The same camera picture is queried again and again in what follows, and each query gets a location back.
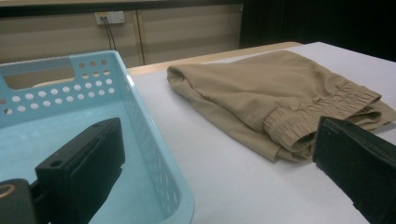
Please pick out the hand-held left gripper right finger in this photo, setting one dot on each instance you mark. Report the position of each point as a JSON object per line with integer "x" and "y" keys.
{"x": 358, "y": 161}

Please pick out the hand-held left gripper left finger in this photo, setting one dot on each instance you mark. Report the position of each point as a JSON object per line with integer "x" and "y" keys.
{"x": 84, "y": 168}

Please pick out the light blue perforated plastic basket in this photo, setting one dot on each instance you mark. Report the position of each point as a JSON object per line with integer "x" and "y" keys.
{"x": 137, "y": 149}

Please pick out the khaki pants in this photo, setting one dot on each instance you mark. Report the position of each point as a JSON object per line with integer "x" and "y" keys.
{"x": 258, "y": 99}

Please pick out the white wall socket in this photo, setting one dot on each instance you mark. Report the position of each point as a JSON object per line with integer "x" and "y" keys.
{"x": 109, "y": 17}

